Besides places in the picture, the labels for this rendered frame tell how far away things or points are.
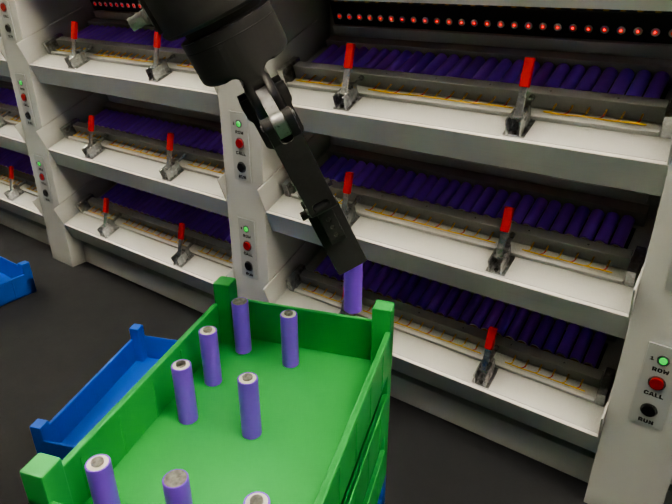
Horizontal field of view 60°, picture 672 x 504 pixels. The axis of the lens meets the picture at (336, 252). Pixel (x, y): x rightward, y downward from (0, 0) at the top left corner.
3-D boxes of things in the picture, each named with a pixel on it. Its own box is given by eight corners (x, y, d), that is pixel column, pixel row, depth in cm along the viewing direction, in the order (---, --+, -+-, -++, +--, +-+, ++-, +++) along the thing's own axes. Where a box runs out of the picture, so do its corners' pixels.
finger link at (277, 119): (263, 61, 46) (268, 64, 41) (294, 121, 48) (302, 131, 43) (235, 76, 46) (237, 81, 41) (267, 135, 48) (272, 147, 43)
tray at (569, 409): (596, 454, 84) (606, 401, 75) (276, 321, 116) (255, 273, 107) (635, 349, 95) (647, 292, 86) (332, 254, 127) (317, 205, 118)
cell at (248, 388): (257, 442, 53) (252, 384, 50) (238, 437, 54) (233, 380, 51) (265, 428, 55) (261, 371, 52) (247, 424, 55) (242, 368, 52)
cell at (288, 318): (295, 369, 63) (293, 318, 60) (279, 366, 63) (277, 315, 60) (301, 359, 64) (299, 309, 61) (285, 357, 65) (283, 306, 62)
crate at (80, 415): (154, 489, 89) (147, 449, 85) (39, 465, 93) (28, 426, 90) (232, 370, 115) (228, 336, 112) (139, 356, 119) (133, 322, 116)
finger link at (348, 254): (334, 195, 52) (336, 198, 51) (365, 257, 55) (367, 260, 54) (304, 211, 52) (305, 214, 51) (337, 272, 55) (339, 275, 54)
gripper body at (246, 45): (179, 36, 48) (235, 134, 52) (178, 48, 41) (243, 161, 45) (260, -8, 48) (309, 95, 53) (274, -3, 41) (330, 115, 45)
